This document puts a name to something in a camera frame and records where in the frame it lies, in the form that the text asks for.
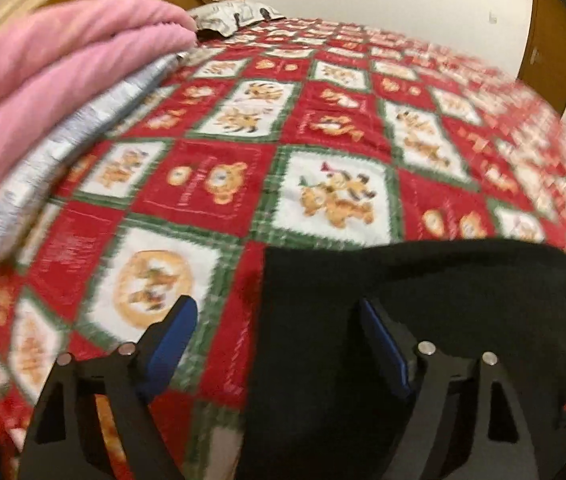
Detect black pants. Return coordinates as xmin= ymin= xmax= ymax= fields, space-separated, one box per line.
xmin=236 ymin=238 xmax=566 ymax=479

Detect grey white pillow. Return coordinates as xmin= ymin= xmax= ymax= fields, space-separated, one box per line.
xmin=0 ymin=52 xmax=189 ymax=260

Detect pink folded blanket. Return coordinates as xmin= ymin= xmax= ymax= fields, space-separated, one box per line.
xmin=0 ymin=0 xmax=197 ymax=181

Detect red teddy bear bedspread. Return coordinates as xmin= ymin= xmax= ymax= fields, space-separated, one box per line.
xmin=0 ymin=18 xmax=566 ymax=479

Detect brown wooden door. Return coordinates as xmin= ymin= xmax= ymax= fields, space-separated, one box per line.
xmin=517 ymin=0 xmax=566 ymax=116

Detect grey patterned pillow far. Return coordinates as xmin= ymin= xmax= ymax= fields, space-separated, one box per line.
xmin=187 ymin=0 xmax=285 ymax=38

